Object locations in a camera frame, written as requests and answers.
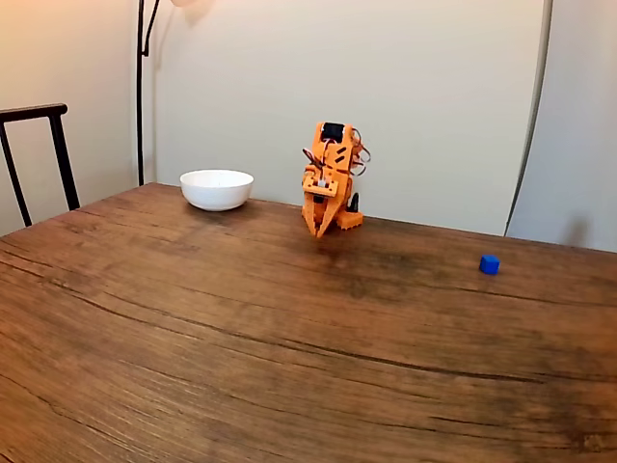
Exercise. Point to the small blue cube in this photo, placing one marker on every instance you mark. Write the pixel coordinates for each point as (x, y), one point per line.
(489, 264)

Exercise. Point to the black chair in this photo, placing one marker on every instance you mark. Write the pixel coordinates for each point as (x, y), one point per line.
(58, 140)

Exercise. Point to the black floor lamp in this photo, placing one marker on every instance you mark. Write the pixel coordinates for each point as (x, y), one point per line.
(140, 96)

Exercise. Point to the white bowl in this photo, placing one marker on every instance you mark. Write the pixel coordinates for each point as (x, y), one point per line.
(217, 190)

